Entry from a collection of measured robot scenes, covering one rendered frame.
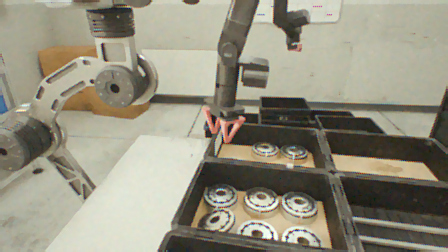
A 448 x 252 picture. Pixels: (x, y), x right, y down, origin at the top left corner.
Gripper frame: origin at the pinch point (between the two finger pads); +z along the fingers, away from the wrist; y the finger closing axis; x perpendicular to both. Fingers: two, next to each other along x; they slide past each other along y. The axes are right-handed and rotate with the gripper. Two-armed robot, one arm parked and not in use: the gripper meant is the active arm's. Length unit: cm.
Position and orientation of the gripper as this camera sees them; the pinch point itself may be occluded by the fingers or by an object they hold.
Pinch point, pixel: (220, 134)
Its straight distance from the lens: 74.4
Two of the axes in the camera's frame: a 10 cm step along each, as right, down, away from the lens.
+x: -8.2, 1.5, -5.6
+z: -1.0, 9.1, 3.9
